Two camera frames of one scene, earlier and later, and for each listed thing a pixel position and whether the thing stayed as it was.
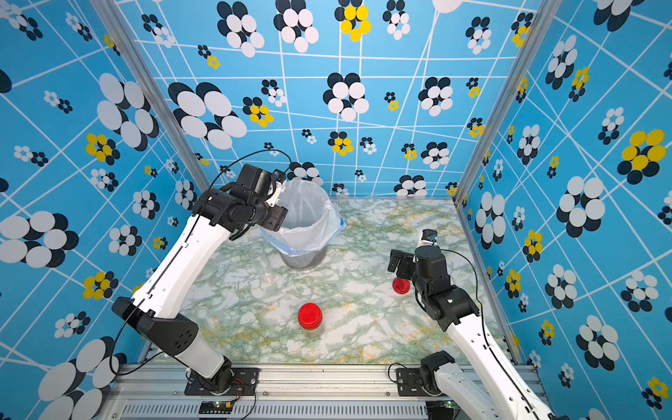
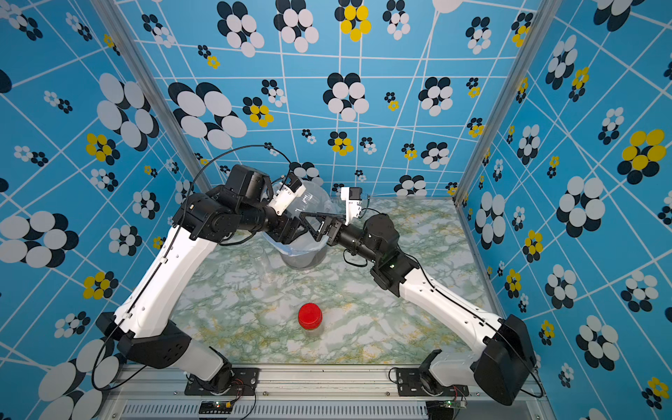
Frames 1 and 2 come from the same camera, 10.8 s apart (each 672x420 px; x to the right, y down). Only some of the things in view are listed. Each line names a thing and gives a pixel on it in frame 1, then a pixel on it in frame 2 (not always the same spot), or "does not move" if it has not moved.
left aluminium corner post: (151, 91) does not move
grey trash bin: (305, 261) does not move
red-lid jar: (261, 267) -> (313, 201)
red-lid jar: (311, 318) does not move
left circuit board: (215, 407) does not move
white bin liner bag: (311, 222) does not move
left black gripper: (277, 220) -> (289, 227)
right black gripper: (408, 260) -> (334, 227)
